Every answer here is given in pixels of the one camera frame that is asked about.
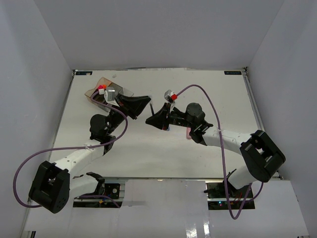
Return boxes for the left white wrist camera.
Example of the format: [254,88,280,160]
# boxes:
[104,86,117,105]

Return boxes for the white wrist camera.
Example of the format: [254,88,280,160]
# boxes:
[104,86,117,105]
[164,90,177,110]

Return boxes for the left black logo sticker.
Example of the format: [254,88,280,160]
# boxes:
[75,71,93,76]

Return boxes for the light pink correction pen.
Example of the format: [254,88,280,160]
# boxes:
[186,127,192,139]

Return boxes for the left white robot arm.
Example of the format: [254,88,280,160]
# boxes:
[29,94,151,214]

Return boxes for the right black logo sticker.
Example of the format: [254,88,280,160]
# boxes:
[224,70,242,75]

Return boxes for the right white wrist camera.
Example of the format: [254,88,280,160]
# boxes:
[164,90,177,110]

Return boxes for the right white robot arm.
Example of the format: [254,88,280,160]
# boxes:
[146,103,286,198]

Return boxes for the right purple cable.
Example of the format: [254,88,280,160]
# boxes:
[175,84,264,220]

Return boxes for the clear plastic tray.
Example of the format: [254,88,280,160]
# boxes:
[120,88,134,97]

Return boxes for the black logo sticker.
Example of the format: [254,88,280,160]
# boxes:
[224,70,242,75]
[75,71,93,76]

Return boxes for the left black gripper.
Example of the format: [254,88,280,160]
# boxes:
[106,94,151,134]

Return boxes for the black ink gel pen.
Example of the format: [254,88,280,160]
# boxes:
[150,103,155,116]

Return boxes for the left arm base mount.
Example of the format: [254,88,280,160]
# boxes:
[73,183,125,208]

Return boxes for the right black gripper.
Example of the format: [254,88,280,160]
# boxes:
[146,103,195,130]

